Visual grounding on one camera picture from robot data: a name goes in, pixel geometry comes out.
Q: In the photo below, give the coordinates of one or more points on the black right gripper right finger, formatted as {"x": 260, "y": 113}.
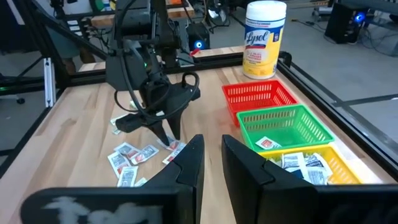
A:
{"x": 273, "y": 202}

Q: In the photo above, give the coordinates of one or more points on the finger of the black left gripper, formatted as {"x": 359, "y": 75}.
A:
{"x": 161, "y": 133}
{"x": 175, "y": 127}

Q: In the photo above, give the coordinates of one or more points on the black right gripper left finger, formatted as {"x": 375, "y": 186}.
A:
{"x": 174, "y": 199}

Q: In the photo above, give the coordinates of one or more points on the white sachet red blue print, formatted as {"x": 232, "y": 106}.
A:
{"x": 140, "y": 182}
{"x": 172, "y": 145}
{"x": 144, "y": 154}
{"x": 174, "y": 154}
{"x": 118, "y": 163}
{"x": 267, "y": 143}
{"x": 127, "y": 150}
{"x": 127, "y": 176}

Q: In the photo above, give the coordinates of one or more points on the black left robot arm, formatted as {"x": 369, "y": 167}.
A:
{"x": 130, "y": 71}

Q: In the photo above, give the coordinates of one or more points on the red flat object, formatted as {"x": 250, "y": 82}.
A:
{"x": 195, "y": 52}

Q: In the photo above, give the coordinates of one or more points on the black box round blue light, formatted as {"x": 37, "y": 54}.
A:
{"x": 199, "y": 39}

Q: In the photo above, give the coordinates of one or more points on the green plastic basket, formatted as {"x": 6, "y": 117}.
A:
{"x": 280, "y": 130}

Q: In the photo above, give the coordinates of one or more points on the yellow plastic basket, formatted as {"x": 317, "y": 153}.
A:
{"x": 342, "y": 168}

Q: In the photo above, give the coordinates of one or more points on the red plastic basket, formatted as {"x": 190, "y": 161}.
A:
{"x": 258, "y": 107}

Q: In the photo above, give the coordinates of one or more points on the wooden top workbench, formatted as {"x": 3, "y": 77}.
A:
{"x": 174, "y": 12}

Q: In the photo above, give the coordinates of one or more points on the Lysol wipes canister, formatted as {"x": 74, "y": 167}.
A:
{"x": 264, "y": 40}

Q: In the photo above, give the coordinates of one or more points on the silver angled strut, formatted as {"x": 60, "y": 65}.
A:
{"x": 49, "y": 81}

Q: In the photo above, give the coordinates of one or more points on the black chair base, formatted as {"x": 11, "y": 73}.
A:
{"x": 17, "y": 100}

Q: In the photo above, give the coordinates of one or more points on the black box with blue light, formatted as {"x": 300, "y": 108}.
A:
{"x": 345, "y": 23}

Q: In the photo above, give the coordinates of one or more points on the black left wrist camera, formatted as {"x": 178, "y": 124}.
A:
{"x": 130, "y": 123}

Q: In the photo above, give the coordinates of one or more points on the black aluminium rig frame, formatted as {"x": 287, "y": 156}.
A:
{"x": 87, "y": 77}

